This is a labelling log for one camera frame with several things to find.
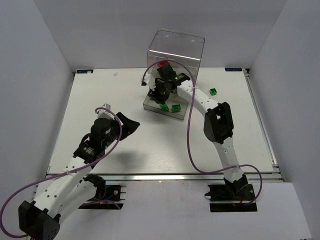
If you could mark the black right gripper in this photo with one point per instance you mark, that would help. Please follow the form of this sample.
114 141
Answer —
157 94

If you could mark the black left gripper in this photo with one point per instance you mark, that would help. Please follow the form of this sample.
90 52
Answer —
120 127

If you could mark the large red lego piece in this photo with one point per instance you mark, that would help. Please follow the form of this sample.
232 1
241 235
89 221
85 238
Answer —
162 63

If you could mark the clear drawer container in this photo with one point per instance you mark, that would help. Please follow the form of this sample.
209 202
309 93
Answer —
171 56

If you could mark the green lego plate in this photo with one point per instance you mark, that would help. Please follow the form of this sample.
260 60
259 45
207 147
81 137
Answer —
164 107

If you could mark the dark green lego brick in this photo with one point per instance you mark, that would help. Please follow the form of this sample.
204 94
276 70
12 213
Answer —
176 108

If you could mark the small green lego cube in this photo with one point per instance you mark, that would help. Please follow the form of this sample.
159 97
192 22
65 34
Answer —
213 91

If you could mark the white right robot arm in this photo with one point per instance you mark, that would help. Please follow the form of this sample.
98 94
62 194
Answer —
218 122

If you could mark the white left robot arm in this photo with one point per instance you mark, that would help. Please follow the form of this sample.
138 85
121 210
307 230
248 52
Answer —
41 218

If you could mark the blue label right corner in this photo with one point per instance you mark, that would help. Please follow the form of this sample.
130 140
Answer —
233 69

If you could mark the blue label corner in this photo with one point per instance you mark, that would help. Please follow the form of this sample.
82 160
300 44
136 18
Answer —
84 71
233 69

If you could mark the blue label left corner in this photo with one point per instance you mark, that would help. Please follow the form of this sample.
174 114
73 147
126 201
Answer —
84 71

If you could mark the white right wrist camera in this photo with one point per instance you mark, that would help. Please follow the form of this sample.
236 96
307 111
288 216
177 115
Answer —
148 80

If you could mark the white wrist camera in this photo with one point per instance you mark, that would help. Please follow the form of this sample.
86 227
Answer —
148 80
103 113

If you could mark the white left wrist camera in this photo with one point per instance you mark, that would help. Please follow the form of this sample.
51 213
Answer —
103 113

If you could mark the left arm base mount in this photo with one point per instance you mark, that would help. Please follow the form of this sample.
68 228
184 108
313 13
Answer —
107 196

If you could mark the aluminium table front rail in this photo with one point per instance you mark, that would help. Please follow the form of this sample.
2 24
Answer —
271 176

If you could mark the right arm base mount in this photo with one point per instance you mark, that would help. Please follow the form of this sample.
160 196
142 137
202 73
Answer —
222 200

